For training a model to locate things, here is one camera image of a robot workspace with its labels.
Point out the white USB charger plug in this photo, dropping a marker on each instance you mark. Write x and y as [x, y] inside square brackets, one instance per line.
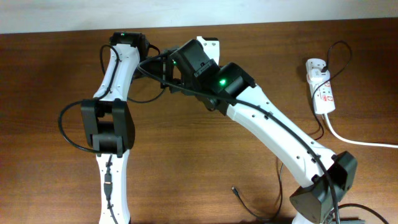
[317, 76]

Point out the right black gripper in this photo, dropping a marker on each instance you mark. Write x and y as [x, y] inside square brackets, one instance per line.
[168, 69]

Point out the white power strip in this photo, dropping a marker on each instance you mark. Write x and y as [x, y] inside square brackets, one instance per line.
[323, 99]

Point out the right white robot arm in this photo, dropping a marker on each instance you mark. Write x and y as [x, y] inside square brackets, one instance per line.
[324, 177]

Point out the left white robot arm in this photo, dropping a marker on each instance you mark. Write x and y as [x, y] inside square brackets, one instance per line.
[108, 125]

